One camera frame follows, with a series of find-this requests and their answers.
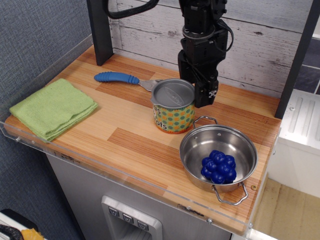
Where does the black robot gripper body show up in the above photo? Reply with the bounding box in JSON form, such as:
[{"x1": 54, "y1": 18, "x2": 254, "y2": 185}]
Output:
[{"x1": 180, "y1": 24, "x2": 228, "y2": 82}]

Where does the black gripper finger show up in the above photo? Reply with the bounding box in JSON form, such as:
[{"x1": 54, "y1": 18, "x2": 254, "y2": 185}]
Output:
[
  {"x1": 178, "y1": 51, "x2": 200, "y2": 86},
  {"x1": 194, "y1": 80, "x2": 219, "y2": 108}
]

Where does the patterned can with grey lid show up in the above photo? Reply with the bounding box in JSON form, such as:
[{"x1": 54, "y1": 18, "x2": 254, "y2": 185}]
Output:
[{"x1": 151, "y1": 78, "x2": 195, "y2": 134}]

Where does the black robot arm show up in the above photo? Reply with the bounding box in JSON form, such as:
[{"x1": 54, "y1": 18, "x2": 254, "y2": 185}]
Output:
[{"x1": 178, "y1": 0, "x2": 234, "y2": 108}]

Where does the green folded rag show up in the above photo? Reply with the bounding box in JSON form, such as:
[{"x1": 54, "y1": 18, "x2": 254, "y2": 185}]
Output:
[{"x1": 9, "y1": 78, "x2": 98, "y2": 142}]

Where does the blue toy grape cluster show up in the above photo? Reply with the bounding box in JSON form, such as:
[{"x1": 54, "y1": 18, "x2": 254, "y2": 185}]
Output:
[{"x1": 201, "y1": 150, "x2": 237, "y2": 185}]

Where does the white toy sink unit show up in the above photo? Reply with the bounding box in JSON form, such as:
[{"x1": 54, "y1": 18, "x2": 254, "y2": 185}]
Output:
[{"x1": 267, "y1": 89, "x2": 320, "y2": 197}]

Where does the grey toy fridge cabinet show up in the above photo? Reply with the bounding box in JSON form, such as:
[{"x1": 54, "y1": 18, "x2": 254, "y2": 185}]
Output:
[{"x1": 48, "y1": 155, "x2": 232, "y2": 240}]

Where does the black and yellow object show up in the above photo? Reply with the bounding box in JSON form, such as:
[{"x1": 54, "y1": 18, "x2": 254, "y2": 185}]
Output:
[{"x1": 0, "y1": 209, "x2": 46, "y2": 240}]

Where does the blue handled metal spoon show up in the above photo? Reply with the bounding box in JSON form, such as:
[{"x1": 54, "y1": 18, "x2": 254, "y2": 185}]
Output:
[{"x1": 94, "y1": 71, "x2": 162, "y2": 92}]

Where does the silver pan with handles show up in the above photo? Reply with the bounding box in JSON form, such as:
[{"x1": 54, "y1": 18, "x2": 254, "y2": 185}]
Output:
[{"x1": 179, "y1": 122, "x2": 258, "y2": 206}]

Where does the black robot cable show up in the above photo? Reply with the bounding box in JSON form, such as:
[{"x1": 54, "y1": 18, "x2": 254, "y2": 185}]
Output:
[{"x1": 102, "y1": 0, "x2": 161, "y2": 20}]

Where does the black left frame post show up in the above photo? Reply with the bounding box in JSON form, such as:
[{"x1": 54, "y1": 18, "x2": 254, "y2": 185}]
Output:
[{"x1": 86, "y1": 0, "x2": 114, "y2": 66}]

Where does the black frame post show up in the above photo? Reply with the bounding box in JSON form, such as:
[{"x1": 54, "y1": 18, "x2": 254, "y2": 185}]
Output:
[
  {"x1": 86, "y1": 0, "x2": 114, "y2": 66},
  {"x1": 274, "y1": 0, "x2": 320, "y2": 120}
]

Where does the black right frame post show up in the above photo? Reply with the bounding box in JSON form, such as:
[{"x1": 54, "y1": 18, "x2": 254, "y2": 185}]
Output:
[{"x1": 274, "y1": 0, "x2": 320, "y2": 120}]

